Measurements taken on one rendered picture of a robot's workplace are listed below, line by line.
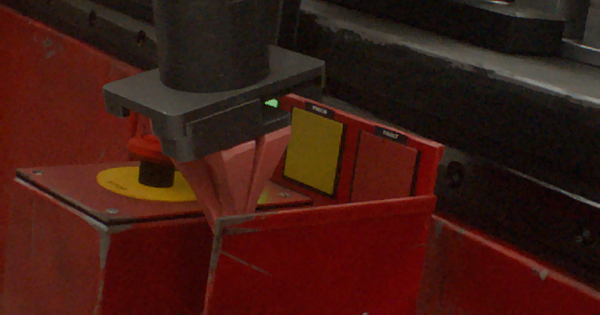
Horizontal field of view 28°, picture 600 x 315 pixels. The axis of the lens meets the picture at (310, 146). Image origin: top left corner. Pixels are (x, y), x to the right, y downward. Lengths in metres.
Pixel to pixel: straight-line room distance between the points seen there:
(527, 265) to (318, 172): 0.14
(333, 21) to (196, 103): 0.34
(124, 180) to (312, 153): 0.12
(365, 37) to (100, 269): 0.31
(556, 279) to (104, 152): 0.65
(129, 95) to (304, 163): 0.18
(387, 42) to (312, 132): 0.14
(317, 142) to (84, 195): 0.15
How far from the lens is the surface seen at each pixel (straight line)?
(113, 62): 1.26
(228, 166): 0.61
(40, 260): 0.73
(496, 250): 0.78
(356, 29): 0.90
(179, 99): 0.60
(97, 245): 0.67
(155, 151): 0.72
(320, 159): 0.75
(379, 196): 0.72
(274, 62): 0.64
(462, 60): 0.80
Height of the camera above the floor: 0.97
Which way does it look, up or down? 12 degrees down
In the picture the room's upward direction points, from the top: 8 degrees clockwise
